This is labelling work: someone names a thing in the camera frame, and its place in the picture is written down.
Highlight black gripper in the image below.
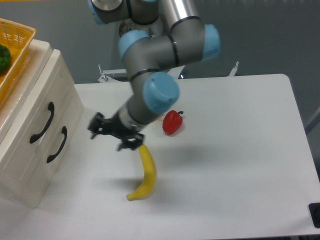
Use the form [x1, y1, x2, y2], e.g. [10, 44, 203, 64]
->
[87, 112, 145, 152]

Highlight white top drawer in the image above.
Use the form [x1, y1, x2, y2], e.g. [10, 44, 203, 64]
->
[0, 49, 83, 166]

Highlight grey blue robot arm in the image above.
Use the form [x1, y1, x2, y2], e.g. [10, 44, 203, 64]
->
[88, 0, 221, 150]

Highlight white drawer cabinet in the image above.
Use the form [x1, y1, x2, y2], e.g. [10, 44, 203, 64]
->
[0, 39, 84, 208]

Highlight red bell pepper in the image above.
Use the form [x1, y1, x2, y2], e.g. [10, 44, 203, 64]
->
[162, 110, 184, 136]

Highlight yellow banana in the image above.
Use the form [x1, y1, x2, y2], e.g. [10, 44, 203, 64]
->
[126, 144, 157, 201]

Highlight green bell pepper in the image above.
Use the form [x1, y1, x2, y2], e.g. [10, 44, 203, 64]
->
[0, 44, 11, 75]

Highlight yellow wicker basket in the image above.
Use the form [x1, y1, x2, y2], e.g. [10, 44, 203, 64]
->
[0, 18, 37, 106]

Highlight black corner device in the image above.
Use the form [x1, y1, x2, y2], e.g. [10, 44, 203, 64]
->
[308, 202, 320, 229]

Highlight black lower drawer handle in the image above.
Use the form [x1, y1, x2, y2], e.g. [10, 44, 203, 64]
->
[46, 126, 68, 164]

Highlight black drawer handle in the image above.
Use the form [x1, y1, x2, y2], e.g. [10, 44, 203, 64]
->
[29, 101, 55, 145]
[46, 126, 68, 164]

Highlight black top drawer handle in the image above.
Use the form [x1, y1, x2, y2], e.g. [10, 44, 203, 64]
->
[29, 101, 55, 145]

